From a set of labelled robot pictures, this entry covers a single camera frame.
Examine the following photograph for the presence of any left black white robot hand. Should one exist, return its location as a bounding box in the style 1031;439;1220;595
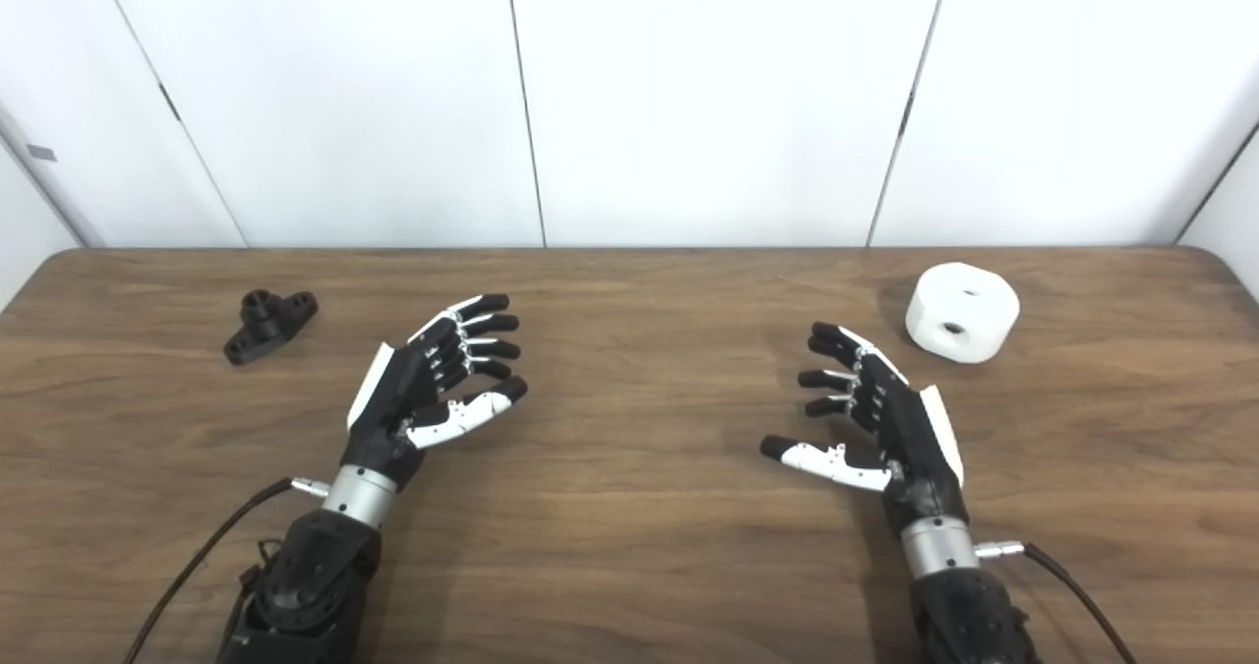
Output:
342;293;529;494

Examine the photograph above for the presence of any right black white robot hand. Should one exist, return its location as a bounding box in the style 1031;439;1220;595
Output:
759;322;971;528

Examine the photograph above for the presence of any round white piece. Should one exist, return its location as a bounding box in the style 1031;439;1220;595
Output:
905;262;1021;364

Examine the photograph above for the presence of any black flanged holder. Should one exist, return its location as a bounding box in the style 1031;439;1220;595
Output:
223;290;320;367

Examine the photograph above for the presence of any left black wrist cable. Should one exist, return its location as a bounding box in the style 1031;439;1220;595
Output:
123;477;330;664

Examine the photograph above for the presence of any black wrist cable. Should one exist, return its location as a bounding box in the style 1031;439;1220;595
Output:
974;540;1139;664
123;477;330;664

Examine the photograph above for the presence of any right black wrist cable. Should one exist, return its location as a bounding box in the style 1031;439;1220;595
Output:
974;540;1139;664

